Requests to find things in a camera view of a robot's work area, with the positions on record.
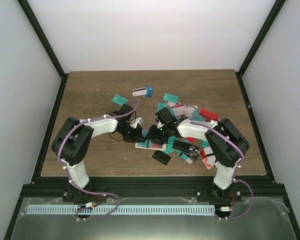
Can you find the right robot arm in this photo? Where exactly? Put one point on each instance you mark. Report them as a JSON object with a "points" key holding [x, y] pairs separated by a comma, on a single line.
{"points": [[227, 146]]}

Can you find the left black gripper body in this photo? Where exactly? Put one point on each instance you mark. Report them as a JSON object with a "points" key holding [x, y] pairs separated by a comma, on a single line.
{"points": [[129, 135]]}

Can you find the light blue slotted strip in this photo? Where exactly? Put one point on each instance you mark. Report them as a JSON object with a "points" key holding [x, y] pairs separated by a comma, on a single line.
{"points": [[123, 210]]}

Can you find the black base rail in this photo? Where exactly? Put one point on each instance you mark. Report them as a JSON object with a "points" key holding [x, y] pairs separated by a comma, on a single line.
{"points": [[199, 187]]}

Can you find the blue card top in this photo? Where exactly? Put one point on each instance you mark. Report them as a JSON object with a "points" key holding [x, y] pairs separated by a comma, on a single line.
{"points": [[149, 91]]}

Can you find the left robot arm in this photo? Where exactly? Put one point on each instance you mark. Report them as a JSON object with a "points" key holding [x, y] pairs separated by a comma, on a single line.
{"points": [[72, 141]]}

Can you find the white card magnetic stripe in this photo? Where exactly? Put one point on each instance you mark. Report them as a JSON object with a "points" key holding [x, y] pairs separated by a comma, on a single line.
{"points": [[139, 92]]}

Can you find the teal VIP card centre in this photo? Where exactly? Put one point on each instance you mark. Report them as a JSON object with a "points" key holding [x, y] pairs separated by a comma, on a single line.
{"points": [[169, 145]]}

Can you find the teal VIP card top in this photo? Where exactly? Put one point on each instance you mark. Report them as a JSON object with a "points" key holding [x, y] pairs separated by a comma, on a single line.
{"points": [[170, 98]]}

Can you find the black striped card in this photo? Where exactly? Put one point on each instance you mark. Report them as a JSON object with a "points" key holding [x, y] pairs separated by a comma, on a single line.
{"points": [[161, 157]]}

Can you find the red card magnetic stripe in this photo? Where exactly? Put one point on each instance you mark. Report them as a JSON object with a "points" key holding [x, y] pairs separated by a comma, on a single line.
{"points": [[190, 139]]}

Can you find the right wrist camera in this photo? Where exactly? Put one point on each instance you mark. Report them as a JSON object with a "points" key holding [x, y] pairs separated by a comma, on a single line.
{"points": [[159, 123]]}

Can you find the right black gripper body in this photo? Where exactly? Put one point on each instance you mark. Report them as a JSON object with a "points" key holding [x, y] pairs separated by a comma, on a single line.
{"points": [[161, 135]]}

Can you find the teal card far left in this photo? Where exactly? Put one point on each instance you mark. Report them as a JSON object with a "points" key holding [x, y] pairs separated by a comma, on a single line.
{"points": [[119, 100]]}

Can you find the black card right pile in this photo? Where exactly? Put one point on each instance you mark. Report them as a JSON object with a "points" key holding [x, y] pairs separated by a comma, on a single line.
{"points": [[184, 146]]}

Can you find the teal vip card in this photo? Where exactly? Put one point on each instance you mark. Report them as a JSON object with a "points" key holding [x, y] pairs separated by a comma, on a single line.
{"points": [[169, 145], [170, 98]]}

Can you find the beige leather card holder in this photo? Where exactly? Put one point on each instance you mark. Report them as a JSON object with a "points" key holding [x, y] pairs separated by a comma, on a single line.
{"points": [[141, 146]]}

